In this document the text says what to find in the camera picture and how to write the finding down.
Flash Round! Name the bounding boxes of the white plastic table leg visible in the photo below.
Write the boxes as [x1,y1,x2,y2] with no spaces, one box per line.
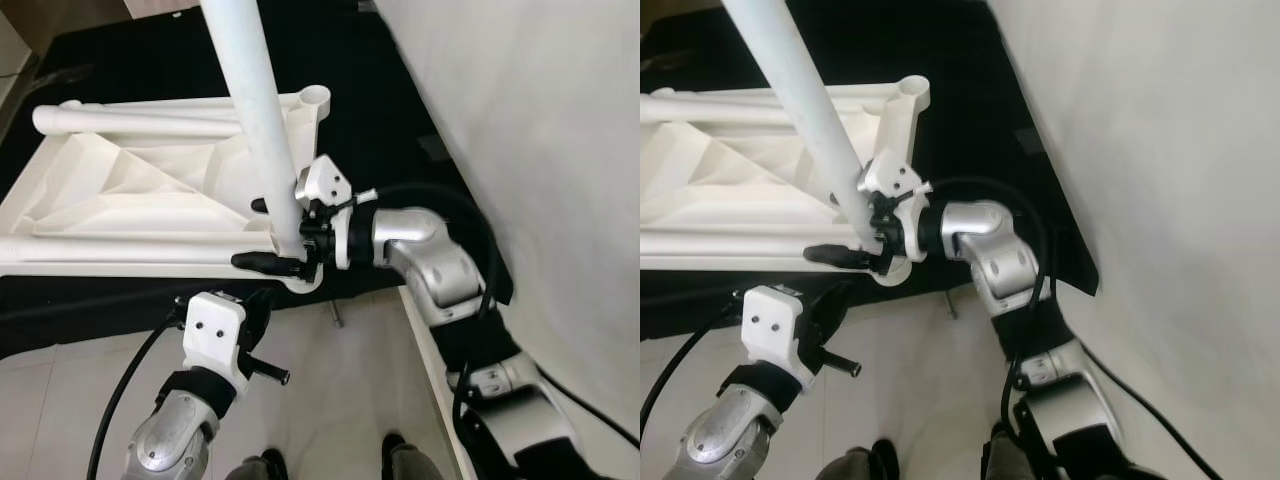
[720,0,896,256]
[650,85,901,103]
[32,105,241,139]
[0,233,279,266]
[200,0,309,263]
[640,228,871,259]
[640,95,801,126]
[60,97,306,113]

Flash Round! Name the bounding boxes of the black tablecloth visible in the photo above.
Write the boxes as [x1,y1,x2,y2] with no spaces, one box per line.
[640,0,1101,341]
[0,0,516,361]

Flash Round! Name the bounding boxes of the white plastic table top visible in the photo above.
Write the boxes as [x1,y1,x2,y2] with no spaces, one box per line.
[0,85,334,294]
[640,75,931,291]

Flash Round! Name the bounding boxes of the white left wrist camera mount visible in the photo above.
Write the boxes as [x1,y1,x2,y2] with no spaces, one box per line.
[182,291,249,393]
[742,285,814,389]

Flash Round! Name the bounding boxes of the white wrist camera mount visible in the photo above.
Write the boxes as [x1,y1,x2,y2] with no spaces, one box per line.
[182,291,249,393]
[858,148,936,263]
[293,155,381,269]
[742,285,814,389]

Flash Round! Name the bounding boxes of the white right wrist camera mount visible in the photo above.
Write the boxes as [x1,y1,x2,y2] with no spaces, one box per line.
[858,148,936,263]
[293,155,381,269]

